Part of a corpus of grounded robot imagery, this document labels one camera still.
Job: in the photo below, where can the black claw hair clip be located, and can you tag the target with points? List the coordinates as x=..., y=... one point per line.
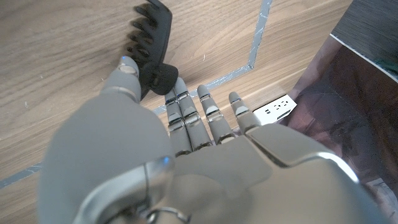
x=158, y=46

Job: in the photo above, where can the printed sofa backdrop curtain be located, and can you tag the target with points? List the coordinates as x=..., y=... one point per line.
x=342, y=109

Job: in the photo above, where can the white power strip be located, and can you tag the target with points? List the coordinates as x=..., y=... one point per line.
x=275, y=110

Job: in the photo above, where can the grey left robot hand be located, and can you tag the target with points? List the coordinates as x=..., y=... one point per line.
x=217, y=180

